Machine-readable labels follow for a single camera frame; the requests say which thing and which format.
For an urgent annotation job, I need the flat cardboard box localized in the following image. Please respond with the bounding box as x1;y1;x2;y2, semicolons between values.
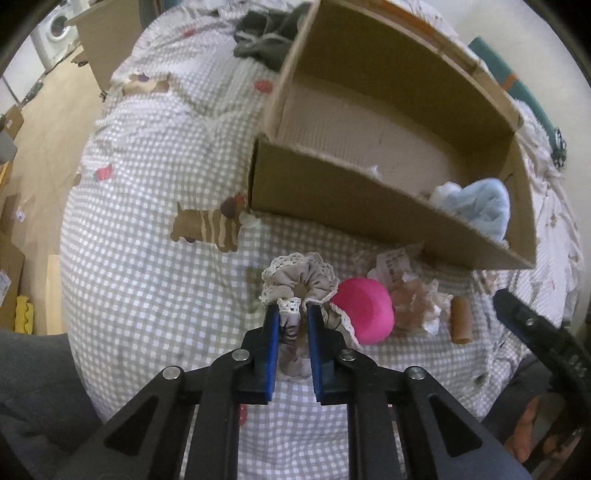
0;230;25;329

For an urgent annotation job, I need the pink round sponge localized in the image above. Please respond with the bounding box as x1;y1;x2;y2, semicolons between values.
330;277;396;346

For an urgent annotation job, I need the person's grey trouser leg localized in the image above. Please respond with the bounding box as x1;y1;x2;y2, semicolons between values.
0;329;103;480

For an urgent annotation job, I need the dark grey cloth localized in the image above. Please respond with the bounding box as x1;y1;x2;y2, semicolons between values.
233;8;305;72

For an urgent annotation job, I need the open cardboard box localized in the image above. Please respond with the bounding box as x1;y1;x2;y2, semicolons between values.
248;0;537;271

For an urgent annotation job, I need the white washing machine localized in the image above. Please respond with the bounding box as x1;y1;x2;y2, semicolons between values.
30;2;88;71

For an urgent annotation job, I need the white paper tag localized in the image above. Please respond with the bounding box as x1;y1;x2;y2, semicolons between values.
368;249;419;289

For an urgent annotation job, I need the white fluffy cloth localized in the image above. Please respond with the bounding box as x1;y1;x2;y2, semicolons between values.
429;181;462;209

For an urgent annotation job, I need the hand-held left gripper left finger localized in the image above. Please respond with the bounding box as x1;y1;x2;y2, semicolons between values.
51;307;281;480

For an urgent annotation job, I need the grey checked dog-print blanket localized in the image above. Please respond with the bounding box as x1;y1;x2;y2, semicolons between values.
59;0;583;480

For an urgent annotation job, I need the brown cylinder roll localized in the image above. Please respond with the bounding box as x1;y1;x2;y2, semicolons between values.
451;296;472;345

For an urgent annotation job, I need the yellow foam block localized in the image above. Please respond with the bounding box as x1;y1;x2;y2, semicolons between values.
15;295;36;334

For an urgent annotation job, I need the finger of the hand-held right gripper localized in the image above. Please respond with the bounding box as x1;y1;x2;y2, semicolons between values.
492;288;591;416

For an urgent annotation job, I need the person's right hand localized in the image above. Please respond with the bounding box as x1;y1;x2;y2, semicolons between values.
504;396;583;463

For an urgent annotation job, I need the tall cardboard box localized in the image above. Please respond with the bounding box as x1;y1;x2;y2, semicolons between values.
66;0;145;99

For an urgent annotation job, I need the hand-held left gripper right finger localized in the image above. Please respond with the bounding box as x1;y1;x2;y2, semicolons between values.
307;306;536;480

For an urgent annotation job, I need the beige lace-trimmed scrunchie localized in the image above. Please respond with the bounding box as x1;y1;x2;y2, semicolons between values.
260;252;362;380

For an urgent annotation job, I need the small cardboard box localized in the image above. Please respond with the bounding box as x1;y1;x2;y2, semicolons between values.
0;105;25;139

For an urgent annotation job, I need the light blue fluffy cloth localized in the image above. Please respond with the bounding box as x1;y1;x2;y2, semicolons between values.
450;178;511;243

